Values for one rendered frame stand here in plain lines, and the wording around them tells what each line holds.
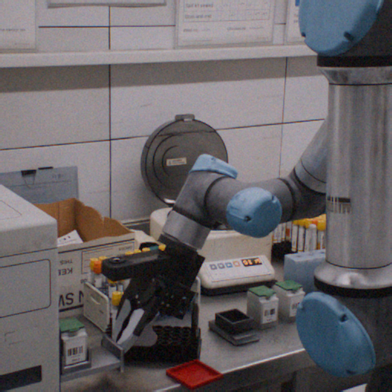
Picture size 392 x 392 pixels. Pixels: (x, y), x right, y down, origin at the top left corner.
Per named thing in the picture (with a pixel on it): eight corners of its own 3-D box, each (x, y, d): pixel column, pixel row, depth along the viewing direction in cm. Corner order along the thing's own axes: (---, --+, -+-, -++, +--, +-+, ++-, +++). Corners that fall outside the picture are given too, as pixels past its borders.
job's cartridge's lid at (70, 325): (63, 336, 126) (63, 332, 126) (51, 325, 130) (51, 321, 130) (86, 330, 128) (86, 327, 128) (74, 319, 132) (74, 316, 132)
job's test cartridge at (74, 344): (63, 373, 128) (63, 335, 126) (51, 360, 131) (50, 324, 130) (87, 367, 130) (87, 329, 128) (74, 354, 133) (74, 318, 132)
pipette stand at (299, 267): (297, 311, 163) (300, 263, 160) (278, 298, 169) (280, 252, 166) (338, 303, 168) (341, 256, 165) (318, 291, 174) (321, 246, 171)
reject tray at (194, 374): (191, 390, 131) (191, 386, 131) (165, 374, 136) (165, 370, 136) (223, 378, 135) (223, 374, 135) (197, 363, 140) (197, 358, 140)
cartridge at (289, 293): (287, 323, 157) (289, 290, 155) (272, 314, 161) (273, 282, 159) (303, 319, 159) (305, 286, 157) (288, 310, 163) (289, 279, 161)
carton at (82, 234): (20, 328, 152) (17, 251, 148) (-31, 279, 175) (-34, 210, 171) (138, 302, 165) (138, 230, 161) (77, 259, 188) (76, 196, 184)
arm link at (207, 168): (221, 158, 131) (191, 147, 137) (191, 219, 130) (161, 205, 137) (252, 176, 136) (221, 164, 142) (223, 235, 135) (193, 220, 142)
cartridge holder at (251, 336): (235, 346, 147) (236, 328, 146) (207, 328, 154) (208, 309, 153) (259, 340, 150) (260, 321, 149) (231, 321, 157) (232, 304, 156)
